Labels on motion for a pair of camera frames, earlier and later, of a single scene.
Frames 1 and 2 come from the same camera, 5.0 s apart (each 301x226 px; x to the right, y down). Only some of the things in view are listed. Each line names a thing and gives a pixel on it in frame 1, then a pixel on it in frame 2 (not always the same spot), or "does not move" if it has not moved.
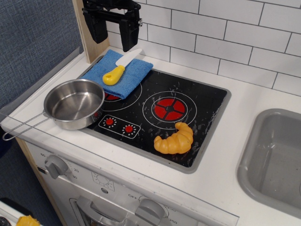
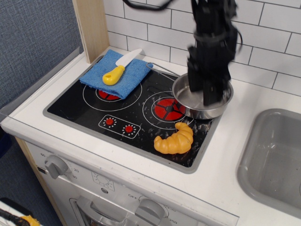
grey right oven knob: [150, 211] does not move
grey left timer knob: [56, 166] does not move
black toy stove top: [161, 102] does not move
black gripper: [97, 12] -> [211, 56]
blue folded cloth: [104, 62] does not move
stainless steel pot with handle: [72, 104] -> [192, 103]
